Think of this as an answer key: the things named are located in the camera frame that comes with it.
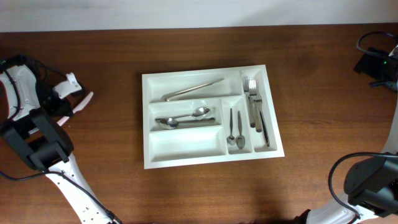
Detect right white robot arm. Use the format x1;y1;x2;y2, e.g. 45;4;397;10
293;113;397;224

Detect steel fork dark handle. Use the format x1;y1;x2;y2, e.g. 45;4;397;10
254;94;270;147

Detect white plastic knife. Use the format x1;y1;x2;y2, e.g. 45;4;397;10
57;91;94;126

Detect steel tongs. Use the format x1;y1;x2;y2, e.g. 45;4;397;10
160;78;224;101

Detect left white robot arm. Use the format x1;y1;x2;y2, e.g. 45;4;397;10
1;54;121;223

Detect steel teaspoon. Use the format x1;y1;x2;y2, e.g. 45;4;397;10
236;111;246;149
227;108;236;146

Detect white plastic cutlery tray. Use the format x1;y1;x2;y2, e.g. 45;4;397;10
142;65;284;169

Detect left black cable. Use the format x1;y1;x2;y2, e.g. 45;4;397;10
0;60;122;224

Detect large steel spoon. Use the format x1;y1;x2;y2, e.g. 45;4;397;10
172;107;211;120

